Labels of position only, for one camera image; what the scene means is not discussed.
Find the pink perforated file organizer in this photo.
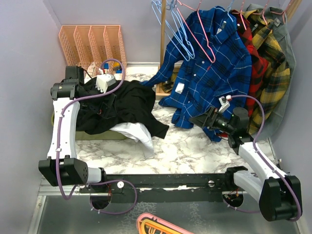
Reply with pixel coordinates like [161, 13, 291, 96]
[58, 25, 127, 75]

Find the green plastic basket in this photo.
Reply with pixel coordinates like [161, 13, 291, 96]
[50, 112, 128, 141]

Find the black shirt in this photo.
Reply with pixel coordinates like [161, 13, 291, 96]
[76, 80, 169, 139]

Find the aluminium frame rail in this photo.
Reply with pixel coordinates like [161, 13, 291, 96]
[28, 177, 81, 234]

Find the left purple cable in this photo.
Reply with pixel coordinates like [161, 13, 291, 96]
[55, 58, 138, 215]

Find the blue wire hanger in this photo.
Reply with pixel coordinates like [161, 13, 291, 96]
[151, 0, 195, 61]
[214, 0, 234, 30]

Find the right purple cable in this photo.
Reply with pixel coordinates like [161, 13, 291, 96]
[223, 94, 303, 222]

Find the pink orange object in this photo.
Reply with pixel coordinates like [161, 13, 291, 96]
[136, 213, 192, 234]

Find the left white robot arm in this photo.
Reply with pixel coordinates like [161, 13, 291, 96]
[39, 66, 116, 193]

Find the grey shirt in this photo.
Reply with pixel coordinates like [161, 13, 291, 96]
[246, 4, 296, 140]

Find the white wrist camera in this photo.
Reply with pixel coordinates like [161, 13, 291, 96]
[95, 74, 116, 93]
[218, 95, 232, 113]

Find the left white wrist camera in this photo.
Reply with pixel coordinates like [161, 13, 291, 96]
[95, 74, 116, 93]

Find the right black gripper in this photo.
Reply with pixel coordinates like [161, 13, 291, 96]
[190, 106, 235, 134]

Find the yellow black item in organizer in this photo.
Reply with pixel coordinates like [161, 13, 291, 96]
[113, 62, 122, 71]

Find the purple cable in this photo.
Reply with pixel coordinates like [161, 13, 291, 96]
[223, 94, 303, 222]
[55, 58, 138, 215]

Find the blue plaid shirt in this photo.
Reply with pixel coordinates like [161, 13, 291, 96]
[143, 7, 246, 129]

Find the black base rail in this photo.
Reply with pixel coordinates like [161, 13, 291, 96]
[79, 173, 243, 203]

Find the white shirt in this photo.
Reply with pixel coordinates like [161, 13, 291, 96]
[110, 122, 154, 157]

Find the red plaid shirt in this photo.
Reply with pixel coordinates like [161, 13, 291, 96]
[216, 9, 269, 138]

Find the yellow plaid shirt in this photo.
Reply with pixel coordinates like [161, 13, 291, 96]
[243, 9, 290, 138]

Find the pink wire hanger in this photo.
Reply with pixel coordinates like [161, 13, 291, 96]
[175, 0, 216, 64]

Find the wooden clothes rack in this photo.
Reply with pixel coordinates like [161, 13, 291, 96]
[152, 0, 170, 100]

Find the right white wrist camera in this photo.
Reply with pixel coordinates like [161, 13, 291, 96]
[218, 95, 232, 113]

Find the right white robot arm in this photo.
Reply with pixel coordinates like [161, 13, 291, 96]
[190, 107, 302, 221]

